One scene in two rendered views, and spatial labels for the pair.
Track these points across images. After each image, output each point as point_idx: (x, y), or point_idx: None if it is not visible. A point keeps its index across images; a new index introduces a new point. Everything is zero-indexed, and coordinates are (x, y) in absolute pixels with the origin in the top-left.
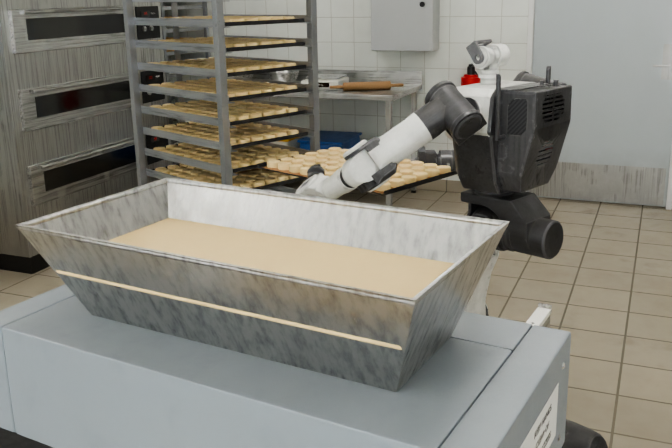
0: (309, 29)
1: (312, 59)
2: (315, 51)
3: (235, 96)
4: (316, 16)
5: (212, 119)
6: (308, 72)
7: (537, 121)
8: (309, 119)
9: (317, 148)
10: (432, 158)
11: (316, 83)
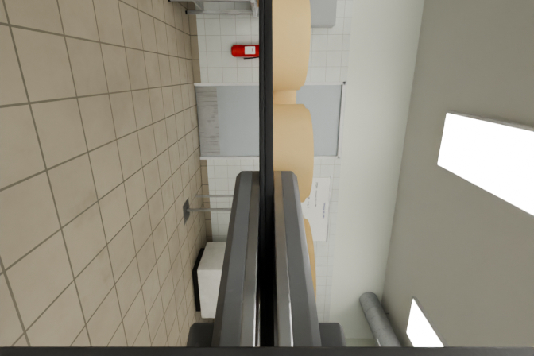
0: None
1: None
2: None
3: None
4: None
5: None
6: None
7: None
8: None
9: None
10: None
11: None
